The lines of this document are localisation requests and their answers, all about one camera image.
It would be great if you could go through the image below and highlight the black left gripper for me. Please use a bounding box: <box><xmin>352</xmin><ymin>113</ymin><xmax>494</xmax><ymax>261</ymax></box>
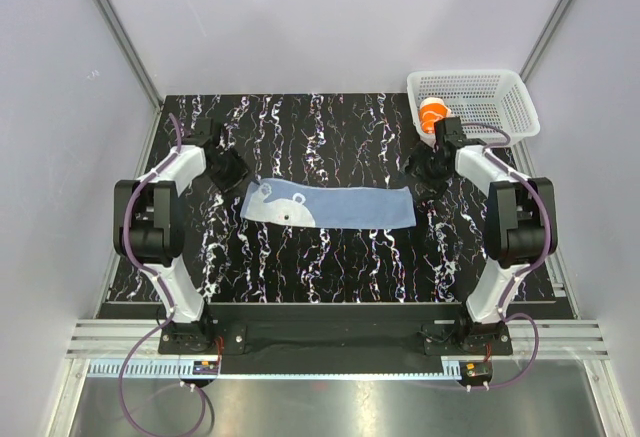
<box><xmin>206</xmin><ymin>147</ymin><xmax>256</xmax><ymax>199</ymax></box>

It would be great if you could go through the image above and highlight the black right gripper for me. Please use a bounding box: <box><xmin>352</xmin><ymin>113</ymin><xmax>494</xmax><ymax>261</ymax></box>
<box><xmin>396</xmin><ymin>140</ymin><xmax>454</xmax><ymax>202</ymax></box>

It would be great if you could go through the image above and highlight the light blue towel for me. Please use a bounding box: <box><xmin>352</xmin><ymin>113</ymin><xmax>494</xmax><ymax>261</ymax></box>
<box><xmin>240</xmin><ymin>178</ymin><xmax>416</xmax><ymax>230</ymax></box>

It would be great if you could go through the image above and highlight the orange and white towel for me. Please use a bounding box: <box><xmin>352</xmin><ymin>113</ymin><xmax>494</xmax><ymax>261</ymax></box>
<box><xmin>419</xmin><ymin>97</ymin><xmax>452</xmax><ymax>134</ymax></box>

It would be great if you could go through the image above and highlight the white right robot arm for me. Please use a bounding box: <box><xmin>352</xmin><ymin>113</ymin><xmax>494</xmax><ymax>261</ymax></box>
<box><xmin>404</xmin><ymin>117</ymin><xmax>558</xmax><ymax>354</ymax></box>

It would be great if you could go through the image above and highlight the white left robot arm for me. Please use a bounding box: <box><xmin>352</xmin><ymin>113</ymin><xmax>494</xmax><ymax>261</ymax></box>
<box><xmin>113</xmin><ymin>116</ymin><xmax>250</xmax><ymax>353</ymax></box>

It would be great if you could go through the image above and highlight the white plastic basket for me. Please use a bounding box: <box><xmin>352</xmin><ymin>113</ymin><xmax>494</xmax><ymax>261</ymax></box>
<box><xmin>406</xmin><ymin>69</ymin><xmax>540</xmax><ymax>146</ymax></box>

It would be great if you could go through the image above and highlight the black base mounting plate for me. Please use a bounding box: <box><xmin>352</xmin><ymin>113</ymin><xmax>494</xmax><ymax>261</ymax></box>
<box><xmin>180</xmin><ymin>303</ymin><xmax>513</xmax><ymax>356</ymax></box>

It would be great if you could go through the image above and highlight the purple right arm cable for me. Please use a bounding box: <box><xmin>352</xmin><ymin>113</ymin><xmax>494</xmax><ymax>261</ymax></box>
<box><xmin>464</xmin><ymin>122</ymin><xmax>554</xmax><ymax>393</ymax></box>

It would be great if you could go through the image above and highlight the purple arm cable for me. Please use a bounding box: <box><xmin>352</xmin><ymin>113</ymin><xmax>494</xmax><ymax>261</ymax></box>
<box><xmin>464</xmin><ymin>122</ymin><xmax>554</xmax><ymax>393</ymax></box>
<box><xmin>118</xmin><ymin>112</ymin><xmax>215</xmax><ymax>436</ymax></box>

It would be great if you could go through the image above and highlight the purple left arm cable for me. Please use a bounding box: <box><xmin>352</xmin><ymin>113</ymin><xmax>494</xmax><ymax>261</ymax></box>
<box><xmin>118</xmin><ymin>112</ymin><xmax>215</xmax><ymax>436</ymax></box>

